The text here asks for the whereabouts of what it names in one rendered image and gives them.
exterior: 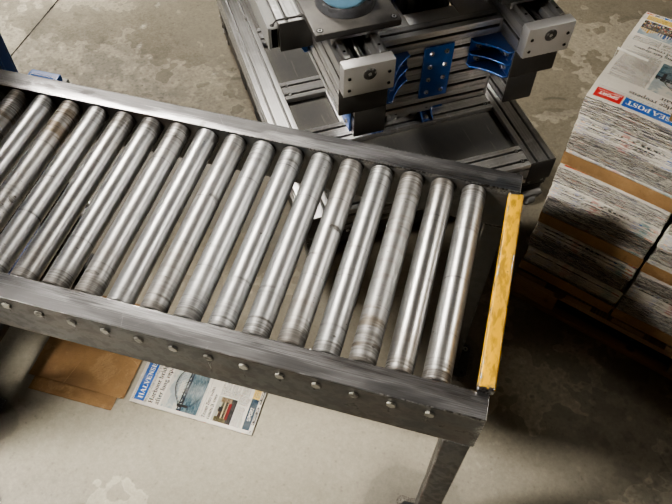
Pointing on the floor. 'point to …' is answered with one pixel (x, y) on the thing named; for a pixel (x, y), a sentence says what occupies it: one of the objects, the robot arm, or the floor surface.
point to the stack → (614, 200)
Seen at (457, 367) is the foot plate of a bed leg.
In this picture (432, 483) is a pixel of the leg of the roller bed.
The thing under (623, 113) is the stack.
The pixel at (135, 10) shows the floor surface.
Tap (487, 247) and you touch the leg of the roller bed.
